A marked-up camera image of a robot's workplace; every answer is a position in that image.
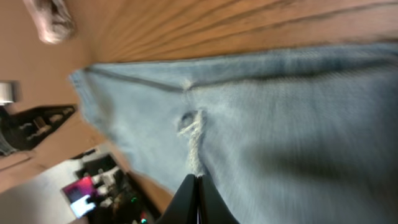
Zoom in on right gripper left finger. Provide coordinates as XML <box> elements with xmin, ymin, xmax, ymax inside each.
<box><xmin>156</xmin><ymin>174</ymin><xmax>198</xmax><ymax>224</ymax></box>

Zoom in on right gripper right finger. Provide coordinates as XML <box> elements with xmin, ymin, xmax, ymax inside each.
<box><xmin>197</xmin><ymin>175</ymin><xmax>239</xmax><ymax>224</ymax></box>

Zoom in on blue denim jeans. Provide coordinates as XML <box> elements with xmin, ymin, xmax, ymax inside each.
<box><xmin>70</xmin><ymin>43</ymin><xmax>397</xmax><ymax>223</ymax></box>

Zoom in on folded beige trousers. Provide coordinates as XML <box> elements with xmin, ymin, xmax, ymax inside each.
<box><xmin>24</xmin><ymin>0</ymin><xmax>76</xmax><ymax>44</ymax></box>

